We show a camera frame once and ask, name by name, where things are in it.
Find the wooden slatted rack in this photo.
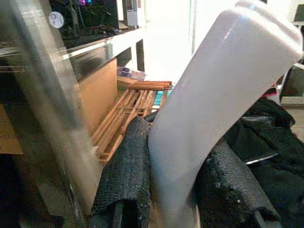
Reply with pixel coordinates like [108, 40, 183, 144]
[91, 80, 173, 164]

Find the black fabric garment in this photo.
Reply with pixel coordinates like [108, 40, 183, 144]
[228, 96, 304, 228]

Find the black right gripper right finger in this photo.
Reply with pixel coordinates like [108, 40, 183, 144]
[193, 140, 282, 228]

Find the grey metal pole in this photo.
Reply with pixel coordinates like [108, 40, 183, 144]
[4, 0, 100, 228]

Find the brown wooden cabinet panel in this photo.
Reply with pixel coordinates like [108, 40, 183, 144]
[76, 58, 119, 136]

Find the blue flat package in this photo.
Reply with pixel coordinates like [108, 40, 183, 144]
[117, 66, 146, 83]

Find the white plastic dustpan handle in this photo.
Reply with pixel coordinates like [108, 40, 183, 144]
[147, 0, 304, 228]

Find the teal striped item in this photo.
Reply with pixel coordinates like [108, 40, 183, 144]
[153, 91, 170, 107]

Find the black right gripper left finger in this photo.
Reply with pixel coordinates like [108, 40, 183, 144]
[89, 116, 153, 228]

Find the round white sticker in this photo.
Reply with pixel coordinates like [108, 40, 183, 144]
[48, 11, 65, 29]

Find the white box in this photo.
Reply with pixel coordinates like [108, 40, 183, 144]
[125, 0, 146, 26]

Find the black glass computer case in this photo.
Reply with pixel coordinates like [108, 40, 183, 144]
[48, 0, 119, 41]

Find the white desk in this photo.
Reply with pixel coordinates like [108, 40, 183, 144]
[57, 26, 147, 81]

